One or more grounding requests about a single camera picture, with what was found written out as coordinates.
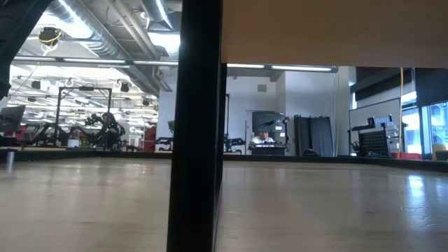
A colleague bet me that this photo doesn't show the black background robot arms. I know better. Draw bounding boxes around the black background robot arms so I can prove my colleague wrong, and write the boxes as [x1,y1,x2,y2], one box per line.
[29,118,95,146]

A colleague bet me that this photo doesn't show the wooden shelf board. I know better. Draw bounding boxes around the wooden shelf board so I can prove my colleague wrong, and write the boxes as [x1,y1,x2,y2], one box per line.
[220,0,448,69]

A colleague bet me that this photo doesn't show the long ceiling light strip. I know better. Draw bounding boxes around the long ceiling light strip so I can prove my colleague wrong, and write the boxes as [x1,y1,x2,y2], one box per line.
[226,62,339,74]
[12,55,179,67]

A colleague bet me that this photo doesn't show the black round ceiling device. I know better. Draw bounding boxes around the black round ceiling device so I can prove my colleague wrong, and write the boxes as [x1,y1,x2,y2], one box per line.
[37,27,64,48]

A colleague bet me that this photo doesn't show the small grey post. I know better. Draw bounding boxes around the small grey post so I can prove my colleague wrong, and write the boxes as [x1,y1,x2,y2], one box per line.
[5,148,17,174]

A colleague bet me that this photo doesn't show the dark grey curtain partition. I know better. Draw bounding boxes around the dark grey curtain partition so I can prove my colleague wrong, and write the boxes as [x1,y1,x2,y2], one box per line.
[292,115,335,158]

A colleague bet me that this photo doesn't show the dark desk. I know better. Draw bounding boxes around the dark desk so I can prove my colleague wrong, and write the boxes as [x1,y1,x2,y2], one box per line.
[248,142,290,157]

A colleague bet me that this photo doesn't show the person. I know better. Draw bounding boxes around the person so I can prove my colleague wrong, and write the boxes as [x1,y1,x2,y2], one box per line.
[94,111,122,150]
[248,131,276,146]

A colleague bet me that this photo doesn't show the yellow hanging cable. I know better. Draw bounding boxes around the yellow hanging cable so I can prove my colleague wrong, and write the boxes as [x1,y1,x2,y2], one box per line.
[397,66,405,158]

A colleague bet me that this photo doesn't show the red low object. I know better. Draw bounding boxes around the red low object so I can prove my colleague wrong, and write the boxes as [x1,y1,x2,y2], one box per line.
[397,151,424,161]

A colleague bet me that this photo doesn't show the black roller blind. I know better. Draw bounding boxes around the black roller blind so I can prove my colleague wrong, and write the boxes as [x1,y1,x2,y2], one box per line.
[414,66,448,108]

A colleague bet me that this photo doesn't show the silver spiral ceiling duct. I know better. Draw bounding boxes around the silver spiral ceiling duct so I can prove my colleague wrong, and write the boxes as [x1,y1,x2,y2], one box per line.
[45,0,162,97]
[139,0,183,32]

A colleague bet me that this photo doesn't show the dark computer monitor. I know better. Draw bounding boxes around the dark computer monitor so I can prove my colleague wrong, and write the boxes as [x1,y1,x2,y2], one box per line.
[0,104,27,134]

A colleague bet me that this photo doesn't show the large glass window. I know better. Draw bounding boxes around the large glass window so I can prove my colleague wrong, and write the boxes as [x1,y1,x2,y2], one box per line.
[400,90,448,157]

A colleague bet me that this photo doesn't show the black metal frame rig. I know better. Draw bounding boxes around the black metal frame rig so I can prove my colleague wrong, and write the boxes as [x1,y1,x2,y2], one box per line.
[54,85,113,144]

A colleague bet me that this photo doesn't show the yellow object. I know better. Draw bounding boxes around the yellow object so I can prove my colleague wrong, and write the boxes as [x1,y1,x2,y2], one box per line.
[431,142,448,162]

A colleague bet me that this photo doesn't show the black aluminium table frame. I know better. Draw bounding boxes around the black aluminium table frame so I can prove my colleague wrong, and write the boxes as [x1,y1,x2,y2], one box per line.
[0,148,448,173]

